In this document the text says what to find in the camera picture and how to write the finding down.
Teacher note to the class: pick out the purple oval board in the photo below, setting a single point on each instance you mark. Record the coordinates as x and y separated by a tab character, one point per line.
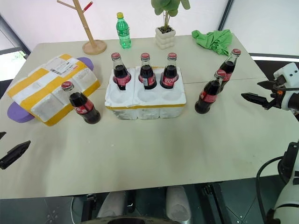
17	114

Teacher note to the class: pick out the green plastic bottle yellow cap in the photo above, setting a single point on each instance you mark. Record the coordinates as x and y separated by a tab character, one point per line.
123	35

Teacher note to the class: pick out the wooden branch stand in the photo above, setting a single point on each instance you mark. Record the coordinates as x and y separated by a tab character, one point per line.
94	47

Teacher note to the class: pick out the black diagonal frame bar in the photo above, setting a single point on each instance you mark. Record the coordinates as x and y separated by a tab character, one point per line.
225	15

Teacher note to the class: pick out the white rounded shape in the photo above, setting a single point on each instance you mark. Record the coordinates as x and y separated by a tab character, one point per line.
112	205

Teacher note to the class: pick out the glass cola bottle red cap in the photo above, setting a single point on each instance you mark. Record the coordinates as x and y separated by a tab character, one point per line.
85	109
170	74
121	74
230	65
147	74
208	95

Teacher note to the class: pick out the green plant in white pot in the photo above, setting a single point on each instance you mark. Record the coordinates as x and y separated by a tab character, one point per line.
165	39

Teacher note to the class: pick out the white foam bottle tray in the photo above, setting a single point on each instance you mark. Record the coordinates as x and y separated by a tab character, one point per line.
149	109

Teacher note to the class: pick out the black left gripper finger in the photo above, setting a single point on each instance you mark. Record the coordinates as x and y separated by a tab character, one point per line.
2	135
14	152

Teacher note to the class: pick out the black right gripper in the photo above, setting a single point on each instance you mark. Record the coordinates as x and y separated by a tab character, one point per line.
277	98

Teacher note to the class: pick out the green cloth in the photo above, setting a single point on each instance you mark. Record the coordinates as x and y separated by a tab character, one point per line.
215	40

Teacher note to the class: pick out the red clip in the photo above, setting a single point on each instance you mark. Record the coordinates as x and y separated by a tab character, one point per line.
88	5

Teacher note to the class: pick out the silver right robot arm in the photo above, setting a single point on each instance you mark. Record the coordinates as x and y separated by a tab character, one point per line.
289	163

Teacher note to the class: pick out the foam box with yellow tape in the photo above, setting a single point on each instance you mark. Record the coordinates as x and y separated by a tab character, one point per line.
46	93

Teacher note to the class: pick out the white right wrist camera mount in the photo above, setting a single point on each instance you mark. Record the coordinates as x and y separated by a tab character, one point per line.
288	71

